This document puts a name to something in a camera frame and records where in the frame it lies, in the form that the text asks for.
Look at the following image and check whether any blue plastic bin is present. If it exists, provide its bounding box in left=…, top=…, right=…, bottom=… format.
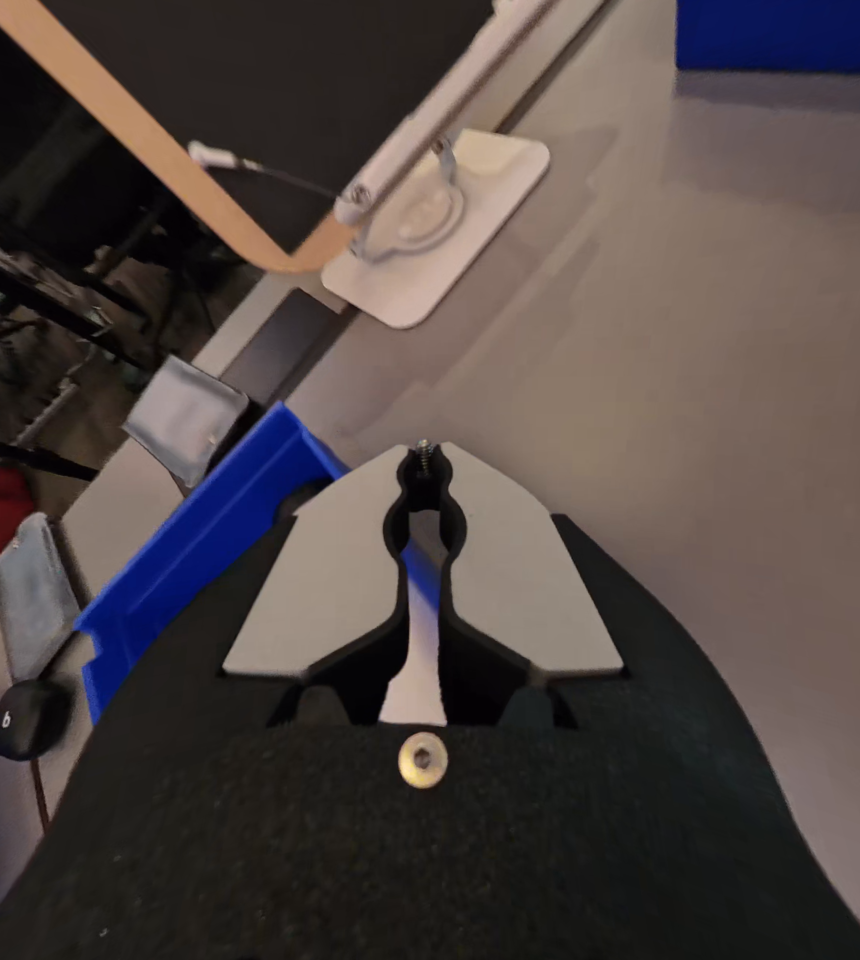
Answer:
left=73, top=401, right=446, bottom=725
left=676, top=0, right=860, bottom=74

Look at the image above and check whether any grey padded pouch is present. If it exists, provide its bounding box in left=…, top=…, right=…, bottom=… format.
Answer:
left=122, top=356, right=251, bottom=489

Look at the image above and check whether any grey flat case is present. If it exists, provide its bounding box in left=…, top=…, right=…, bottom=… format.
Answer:
left=0, top=512, right=82, bottom=680

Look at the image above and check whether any black earbud case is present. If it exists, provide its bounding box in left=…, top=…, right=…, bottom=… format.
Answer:
left=0, top=678, right=73, bottom=762

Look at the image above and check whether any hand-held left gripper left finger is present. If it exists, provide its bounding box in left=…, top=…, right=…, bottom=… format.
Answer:
left=221, top=444, right=412, bottom=680

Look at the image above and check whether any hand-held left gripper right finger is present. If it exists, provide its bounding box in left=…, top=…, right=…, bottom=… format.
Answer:
left=437, top=441, right=624, bottom=680

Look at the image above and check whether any black knob screw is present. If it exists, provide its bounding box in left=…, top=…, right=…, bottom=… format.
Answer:
left=407, top=438, right=446, bottom=515

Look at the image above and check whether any black board with wooden rim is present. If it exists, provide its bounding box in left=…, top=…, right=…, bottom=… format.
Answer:
left=0, top=0, right=502, bottom=275

